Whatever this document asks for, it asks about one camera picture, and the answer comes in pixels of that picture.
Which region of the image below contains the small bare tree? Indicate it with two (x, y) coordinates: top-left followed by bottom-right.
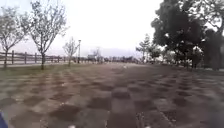
(62, 36), (80, 67)
(91, 47), (103, 64)

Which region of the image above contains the checkered paved path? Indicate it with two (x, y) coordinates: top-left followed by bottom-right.
(0, 62), (224, 128)

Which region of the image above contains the lamp pole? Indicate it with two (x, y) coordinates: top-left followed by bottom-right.
(77, 39), (82, 64)

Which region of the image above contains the small conifer tree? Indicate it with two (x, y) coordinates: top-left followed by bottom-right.
(134, 33), (153, 64)

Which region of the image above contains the group of dark trees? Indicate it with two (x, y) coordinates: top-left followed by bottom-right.
(149, 0), (224, 72)

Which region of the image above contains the grass strip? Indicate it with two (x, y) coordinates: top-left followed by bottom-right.
(0, 62), (98, 79)

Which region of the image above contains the wooden fence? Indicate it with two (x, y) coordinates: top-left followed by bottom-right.
(0, 49), (101, 66)

